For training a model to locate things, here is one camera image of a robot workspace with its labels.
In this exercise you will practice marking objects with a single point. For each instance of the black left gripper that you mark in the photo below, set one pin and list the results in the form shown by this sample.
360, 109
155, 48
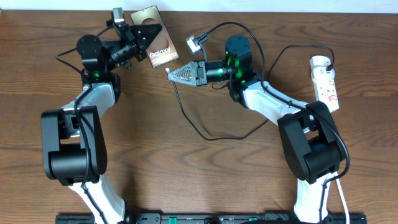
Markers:
134, 39

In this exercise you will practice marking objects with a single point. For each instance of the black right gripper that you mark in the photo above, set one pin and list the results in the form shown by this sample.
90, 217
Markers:
201, 65

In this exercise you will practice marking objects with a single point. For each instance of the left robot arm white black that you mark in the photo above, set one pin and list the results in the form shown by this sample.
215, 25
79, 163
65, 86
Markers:
73, 145

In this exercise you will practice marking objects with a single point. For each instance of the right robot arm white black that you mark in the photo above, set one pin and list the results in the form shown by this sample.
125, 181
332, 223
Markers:
313, 147

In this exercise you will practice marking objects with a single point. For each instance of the white charger adapter plug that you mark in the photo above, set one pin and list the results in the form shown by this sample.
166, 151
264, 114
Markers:
319, 61

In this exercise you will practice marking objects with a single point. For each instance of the white power strip red switches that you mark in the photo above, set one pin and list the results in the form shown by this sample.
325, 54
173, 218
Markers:
325, 88

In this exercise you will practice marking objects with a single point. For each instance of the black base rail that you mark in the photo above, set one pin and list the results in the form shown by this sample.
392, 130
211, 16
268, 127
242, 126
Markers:
155, 218

